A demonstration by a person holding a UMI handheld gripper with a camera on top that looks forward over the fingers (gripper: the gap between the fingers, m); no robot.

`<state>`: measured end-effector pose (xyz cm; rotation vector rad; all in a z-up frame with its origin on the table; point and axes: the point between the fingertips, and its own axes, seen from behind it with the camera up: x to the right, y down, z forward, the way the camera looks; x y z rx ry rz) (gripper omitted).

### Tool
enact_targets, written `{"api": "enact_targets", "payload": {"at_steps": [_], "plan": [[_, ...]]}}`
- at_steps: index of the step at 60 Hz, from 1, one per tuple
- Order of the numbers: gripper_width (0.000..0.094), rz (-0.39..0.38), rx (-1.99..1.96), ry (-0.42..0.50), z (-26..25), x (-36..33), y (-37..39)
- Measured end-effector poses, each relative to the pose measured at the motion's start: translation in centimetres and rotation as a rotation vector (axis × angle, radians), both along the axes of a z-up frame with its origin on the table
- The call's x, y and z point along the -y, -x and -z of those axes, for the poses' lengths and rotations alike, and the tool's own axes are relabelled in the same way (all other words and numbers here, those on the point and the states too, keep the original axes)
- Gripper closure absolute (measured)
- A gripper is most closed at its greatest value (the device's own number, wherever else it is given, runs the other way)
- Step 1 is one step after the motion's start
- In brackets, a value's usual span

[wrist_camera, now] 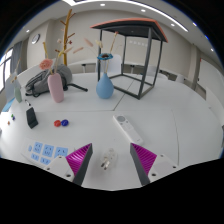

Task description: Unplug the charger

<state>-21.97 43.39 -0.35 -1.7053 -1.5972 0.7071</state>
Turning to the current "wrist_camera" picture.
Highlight grey backpack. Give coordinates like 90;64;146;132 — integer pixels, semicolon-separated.
24;63;90;98

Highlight green vase with dried stems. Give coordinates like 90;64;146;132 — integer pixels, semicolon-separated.
9;58;23;104

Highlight white remote control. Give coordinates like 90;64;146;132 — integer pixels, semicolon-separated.
112;114;145;146

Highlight round wall clock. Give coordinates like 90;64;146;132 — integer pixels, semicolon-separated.
31;33;41;45

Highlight long ceiling light strip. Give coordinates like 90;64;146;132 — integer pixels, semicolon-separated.
61;0;190;33

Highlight grey curtain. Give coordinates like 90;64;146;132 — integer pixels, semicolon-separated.
11;40;24;75

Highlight black rectangular case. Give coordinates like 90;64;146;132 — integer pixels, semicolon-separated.
25;106;39;130

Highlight window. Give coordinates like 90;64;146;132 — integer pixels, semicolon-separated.
0;49;14;93

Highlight small white charger block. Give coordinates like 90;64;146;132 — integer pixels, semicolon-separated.
100;147;118;171

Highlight round ceiling lights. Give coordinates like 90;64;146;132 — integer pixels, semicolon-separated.
24;2;216;53

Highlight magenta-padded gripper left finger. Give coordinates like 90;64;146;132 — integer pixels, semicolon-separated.
44;143;94;187

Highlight white power strip blue sockets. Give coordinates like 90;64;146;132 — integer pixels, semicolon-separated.
20;137;73;166

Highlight white board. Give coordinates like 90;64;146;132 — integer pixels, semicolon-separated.
198;58;224;103

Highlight black frame stand orange top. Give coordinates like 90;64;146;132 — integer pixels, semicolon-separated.
89;17;169;101

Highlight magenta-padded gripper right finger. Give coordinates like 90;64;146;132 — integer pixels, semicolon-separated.
129;142;180;187

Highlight white chair with blue seat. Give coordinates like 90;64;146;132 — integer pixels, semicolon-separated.
1;74;18;113

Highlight wooden coat rack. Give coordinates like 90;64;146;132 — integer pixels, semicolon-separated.
59;8;77;67

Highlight pink vase with dried flowers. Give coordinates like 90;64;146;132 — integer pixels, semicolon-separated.
38;37;85;104

